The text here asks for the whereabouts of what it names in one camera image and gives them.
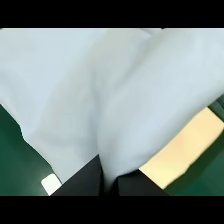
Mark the white shirt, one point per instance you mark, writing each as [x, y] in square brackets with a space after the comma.
[110, 93]

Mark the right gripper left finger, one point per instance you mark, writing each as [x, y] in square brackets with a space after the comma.
[86, 181]

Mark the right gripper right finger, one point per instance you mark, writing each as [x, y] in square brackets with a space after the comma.
[138, 186]

